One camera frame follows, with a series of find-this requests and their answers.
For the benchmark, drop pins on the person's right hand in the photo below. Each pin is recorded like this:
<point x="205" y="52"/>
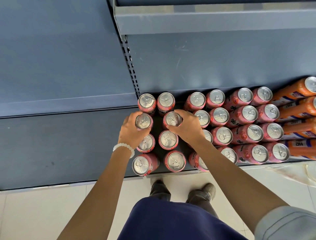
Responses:
<point x="191" y="128"/>

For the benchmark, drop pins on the person's left hand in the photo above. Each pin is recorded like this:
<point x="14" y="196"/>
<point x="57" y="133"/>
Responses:
<point x="127" y="134"/>

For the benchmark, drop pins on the pink printed soda can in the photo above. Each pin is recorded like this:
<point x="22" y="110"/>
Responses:
<point x="271" y="111"/>
<point x="245" y="95"/>
<point x="147" y="142"/>
<point x="216" y="97"/>
<point x="147" y="101"/>
<point x="224" y="135"/>
<point x="140" y="165"/>
<point x="166" y="99"/>
<point x="196" y="160"/>
<point x="281" y="151"/>
<point x="168" y="139"/>
<point x="249" y="113"/>
<point x="172" y="119"/>
<point x="229" y="154"/>
<point x="255" y="133"/>
<point x="208" y="135"/>
<point x="264" y="93"/>
<point x="197" y="99"/>
<point x="275" y="130"/>
<point x="203" y="117"/>
<point x="220" y="115"/>
<point x="144" y="121"/>
<point x="259" y="153"/>
<point x="175" y="162"/>

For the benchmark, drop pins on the grey metal shelf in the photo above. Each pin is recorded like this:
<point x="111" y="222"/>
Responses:
<point x="61" y="148"/>

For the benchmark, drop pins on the orange striped soda can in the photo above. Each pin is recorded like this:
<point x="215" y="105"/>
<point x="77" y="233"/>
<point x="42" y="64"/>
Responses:
<point x="301" y="127"/>
<point x="298" y="110"/>
<point x="296" y="92"/>

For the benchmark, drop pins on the person's left forearm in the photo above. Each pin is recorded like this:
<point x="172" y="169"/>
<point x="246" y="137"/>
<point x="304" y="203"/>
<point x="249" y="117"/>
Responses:
<point x="98" y="197"/>

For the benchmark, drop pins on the person's right forearm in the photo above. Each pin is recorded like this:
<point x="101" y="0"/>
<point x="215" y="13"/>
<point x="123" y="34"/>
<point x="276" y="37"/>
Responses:
<point x="234" y="183"/>

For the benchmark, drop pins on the grey shoe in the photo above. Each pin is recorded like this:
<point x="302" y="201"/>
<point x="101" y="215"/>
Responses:
<point x="205" y="191"/>
<point x="156" y="183"/>

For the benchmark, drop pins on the navy blue shirt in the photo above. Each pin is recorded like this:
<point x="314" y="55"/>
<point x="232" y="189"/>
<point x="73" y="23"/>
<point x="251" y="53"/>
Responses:
<point x="177" y="220"/>

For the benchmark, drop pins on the clear plastic bag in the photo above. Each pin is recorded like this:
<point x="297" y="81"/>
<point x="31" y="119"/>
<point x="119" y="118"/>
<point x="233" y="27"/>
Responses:
<point x="296" y="174"/>

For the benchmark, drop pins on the light grey shirt sleeve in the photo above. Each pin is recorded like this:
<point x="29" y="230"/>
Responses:
<point x="286" y="222"/>

